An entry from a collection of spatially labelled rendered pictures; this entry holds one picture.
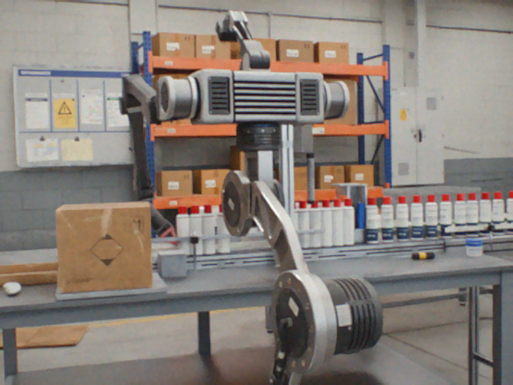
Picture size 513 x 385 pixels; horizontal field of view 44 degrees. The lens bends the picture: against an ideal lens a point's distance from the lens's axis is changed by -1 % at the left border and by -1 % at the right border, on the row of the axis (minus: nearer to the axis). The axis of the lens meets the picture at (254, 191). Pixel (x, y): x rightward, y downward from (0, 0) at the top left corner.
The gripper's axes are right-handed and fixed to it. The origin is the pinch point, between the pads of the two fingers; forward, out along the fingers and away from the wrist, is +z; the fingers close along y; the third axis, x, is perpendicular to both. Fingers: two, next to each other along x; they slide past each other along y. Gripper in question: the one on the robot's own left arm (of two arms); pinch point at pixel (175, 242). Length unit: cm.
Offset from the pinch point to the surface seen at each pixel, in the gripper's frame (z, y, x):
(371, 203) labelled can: 44, -1, -76
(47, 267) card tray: -24, 12, 45
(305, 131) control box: -2, -13, -68
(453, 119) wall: 219, 491, -398
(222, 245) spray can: 13.5, -2.0, -13.7
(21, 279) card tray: -30, -14, 51
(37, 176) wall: -62, 425, 52
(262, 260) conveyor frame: 28.9, -4.8, -22.0
